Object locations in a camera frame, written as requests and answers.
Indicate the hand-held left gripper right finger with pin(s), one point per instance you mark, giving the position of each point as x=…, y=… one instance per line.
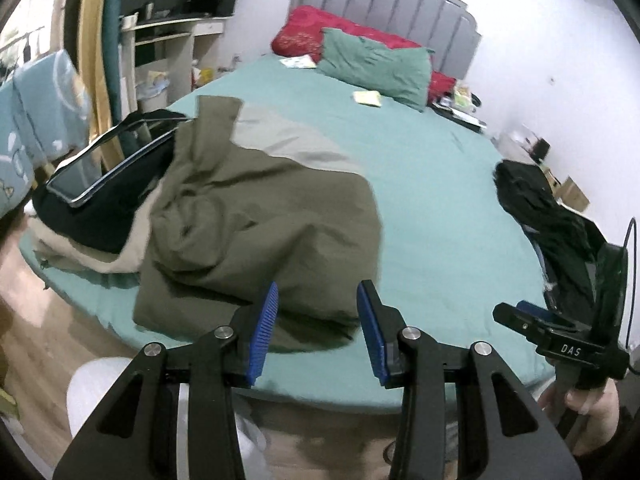
x=372, y=335

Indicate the person's right hand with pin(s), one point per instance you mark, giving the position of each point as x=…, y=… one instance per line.
x=600, y=405

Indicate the green pillow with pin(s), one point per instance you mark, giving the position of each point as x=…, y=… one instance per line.
x=380, y=67

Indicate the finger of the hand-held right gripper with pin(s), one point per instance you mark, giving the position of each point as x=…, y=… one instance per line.
x=517, y=322
x=547, y=316

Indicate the small black speaker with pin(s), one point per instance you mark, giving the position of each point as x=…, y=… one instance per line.
x=541, y=150

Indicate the pale yellow paper pad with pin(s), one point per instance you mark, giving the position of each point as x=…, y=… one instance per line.
x=367, y=98

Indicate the white trash bin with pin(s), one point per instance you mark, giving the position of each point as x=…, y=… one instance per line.
x=152, y=90

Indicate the grey padded headboard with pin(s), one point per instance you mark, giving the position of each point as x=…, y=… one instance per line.
x=390, y=0

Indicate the white nightstand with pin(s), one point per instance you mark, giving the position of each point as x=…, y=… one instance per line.
x=517, y=145

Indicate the cardboard boxes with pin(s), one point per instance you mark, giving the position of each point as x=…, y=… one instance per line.
x=570, y=192

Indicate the teal curtain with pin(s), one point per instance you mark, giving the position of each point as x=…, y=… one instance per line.
x=112, y=35

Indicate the tablet with grey case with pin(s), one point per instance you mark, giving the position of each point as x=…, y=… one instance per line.
x=100, y=170

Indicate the yellow curtain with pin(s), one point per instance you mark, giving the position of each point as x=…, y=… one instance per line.
x=95, y=60

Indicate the green yellow snack bag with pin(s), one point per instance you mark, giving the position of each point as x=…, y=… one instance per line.
x=462, y=95

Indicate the black glossy box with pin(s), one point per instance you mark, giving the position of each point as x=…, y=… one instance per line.
x=610, y=285

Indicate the bed with green sheet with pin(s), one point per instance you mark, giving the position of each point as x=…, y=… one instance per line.
x=425, y=210

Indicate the metal tumbler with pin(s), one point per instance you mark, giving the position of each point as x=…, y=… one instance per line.
x=150, y=10

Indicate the black folded cloth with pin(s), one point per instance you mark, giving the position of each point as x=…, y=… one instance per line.
x=95, y=222

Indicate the white cup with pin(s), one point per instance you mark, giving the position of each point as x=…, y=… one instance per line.
x=129, y=21

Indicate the metal drying rack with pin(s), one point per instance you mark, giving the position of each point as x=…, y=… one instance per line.
x=35, y=42

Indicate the beige folded cloth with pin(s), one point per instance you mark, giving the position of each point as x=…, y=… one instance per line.
x=100, y=262

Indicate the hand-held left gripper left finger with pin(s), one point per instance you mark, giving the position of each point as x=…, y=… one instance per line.
x=262, y=335

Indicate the white computer desk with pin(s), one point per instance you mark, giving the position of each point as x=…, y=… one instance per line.
x=177, y=40

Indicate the blue printed cloth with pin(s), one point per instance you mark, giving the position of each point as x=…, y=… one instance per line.
x=40, y=110

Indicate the white printed packet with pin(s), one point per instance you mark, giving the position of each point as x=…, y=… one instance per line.
x=298, y=61

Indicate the olive green hooded jacket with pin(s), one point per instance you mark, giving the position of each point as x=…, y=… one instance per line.
x=260, y=220

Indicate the pile of black clothes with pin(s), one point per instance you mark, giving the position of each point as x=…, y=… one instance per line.
x=540, y=210

